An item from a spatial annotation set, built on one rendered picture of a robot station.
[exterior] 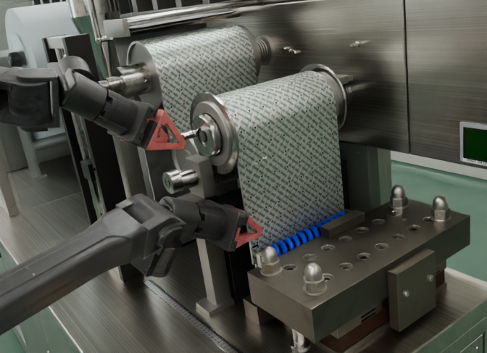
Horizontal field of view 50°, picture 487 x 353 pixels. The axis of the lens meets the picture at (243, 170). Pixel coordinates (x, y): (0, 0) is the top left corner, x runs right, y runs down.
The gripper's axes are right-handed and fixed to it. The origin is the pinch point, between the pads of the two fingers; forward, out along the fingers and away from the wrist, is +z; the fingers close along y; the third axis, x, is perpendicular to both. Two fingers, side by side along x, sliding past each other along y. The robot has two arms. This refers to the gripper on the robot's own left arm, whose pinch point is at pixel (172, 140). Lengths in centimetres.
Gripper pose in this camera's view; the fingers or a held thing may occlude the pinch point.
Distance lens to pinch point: 90.5
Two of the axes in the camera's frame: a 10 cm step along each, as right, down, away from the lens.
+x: 4.0, -9.1, 0.8
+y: 5.9, 1.9, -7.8
